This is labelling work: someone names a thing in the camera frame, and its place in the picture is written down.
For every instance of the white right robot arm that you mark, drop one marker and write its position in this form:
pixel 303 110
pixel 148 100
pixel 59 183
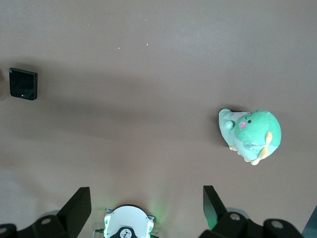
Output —
pixel 128 221

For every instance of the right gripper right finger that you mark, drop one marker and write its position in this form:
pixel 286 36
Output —
pixel 216 210

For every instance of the black flip phone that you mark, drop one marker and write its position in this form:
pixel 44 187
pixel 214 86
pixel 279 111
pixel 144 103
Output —
pixel 22 84

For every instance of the green dinosaur plush toy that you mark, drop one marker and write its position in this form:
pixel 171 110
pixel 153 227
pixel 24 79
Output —
pixel 255 131

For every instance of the brown table cover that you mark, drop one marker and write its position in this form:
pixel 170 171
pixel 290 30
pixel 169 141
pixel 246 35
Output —
pixel 148 111

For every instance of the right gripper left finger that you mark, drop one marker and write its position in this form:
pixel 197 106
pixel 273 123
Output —
pixel 71 213

